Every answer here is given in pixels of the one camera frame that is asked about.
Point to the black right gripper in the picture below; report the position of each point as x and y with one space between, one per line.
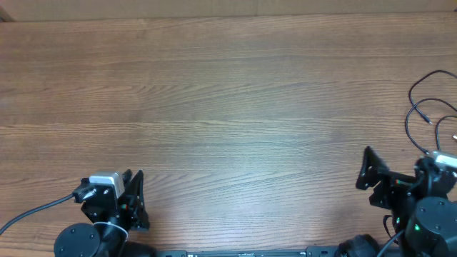
391 183

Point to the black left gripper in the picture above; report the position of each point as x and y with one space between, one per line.
134 204

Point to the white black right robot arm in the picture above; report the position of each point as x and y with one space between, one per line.
423 217

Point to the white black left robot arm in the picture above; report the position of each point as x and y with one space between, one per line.
99 239

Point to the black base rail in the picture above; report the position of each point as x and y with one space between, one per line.
311 251

